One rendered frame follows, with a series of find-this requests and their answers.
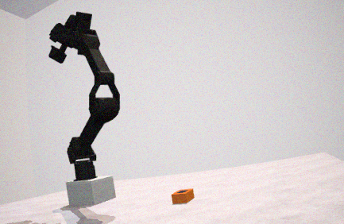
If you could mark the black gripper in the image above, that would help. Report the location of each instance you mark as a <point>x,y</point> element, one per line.
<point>59,54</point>

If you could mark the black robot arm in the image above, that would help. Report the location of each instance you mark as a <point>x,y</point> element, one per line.
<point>102,109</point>

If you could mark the orange block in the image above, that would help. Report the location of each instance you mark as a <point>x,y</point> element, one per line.
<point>183,196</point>

